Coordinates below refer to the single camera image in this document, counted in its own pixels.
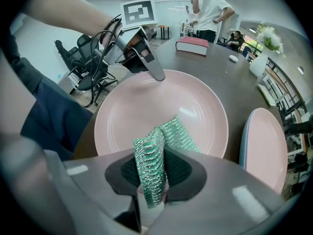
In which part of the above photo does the red hardcover book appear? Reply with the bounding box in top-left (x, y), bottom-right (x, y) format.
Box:
top-left (175, 36), bottom-right (210, 56)

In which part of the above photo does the person's left forearm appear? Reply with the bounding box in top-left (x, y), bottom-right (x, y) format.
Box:
top-left (31, 0), bottom-right (122, 45)

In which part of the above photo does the black office chair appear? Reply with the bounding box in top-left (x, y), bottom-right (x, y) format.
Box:
top-left (77, 34), bottom-right (118, 107)
top-left (54, 40), bottom-right (81, 83)

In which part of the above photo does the pink plate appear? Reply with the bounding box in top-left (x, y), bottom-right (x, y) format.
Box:
top-left (94, 69), bottom-right (229, 159)
top-left (244, 108), bottom-right (289, 195)

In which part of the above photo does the blue plate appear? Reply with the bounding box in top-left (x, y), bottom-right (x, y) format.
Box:
top-left (239, 121), bottom-right (250, 169)

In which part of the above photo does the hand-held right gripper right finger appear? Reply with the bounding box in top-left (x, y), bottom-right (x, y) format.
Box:
top-left (156, 147), bottom-right (286, 235)

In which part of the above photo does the black bracelet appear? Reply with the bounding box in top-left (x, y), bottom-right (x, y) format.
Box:
top-left (99, 16), bottom-right (122, 45)

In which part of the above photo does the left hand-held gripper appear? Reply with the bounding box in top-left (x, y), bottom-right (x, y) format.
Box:
top-left (94, 0), bottom-right (166, 82)

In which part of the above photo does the green patterned sponge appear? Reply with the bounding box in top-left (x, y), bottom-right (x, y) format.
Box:
top-left (133, 116), bottom-right (202, 210)

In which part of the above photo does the yellow green sponge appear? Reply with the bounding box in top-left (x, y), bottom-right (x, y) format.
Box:
top-left (256, 83), bottom-right (277, 106)

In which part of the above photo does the white ceramic vase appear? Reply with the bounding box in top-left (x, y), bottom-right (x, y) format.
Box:
top-left (249, 52), bottom-right (268, 77)

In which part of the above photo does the white vase with flowers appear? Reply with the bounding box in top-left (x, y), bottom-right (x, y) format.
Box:
top-left (255, 23), bottom-right (286, 58)

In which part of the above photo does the person's black clothing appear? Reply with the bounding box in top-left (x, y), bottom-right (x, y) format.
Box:
top-left (4, 33), bottom-right (93, 161)

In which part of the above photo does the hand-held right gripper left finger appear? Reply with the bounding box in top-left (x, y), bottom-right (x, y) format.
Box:
top-left (62, 150), bottom-right (142, 232)

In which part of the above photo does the black metal railing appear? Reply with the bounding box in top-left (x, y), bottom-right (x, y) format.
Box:
top-left (266, 57), bottom-right (309, 118)

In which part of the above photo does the person's left hand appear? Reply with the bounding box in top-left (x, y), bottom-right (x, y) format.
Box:
top-left (129, 37), bottom-right (150, 56)

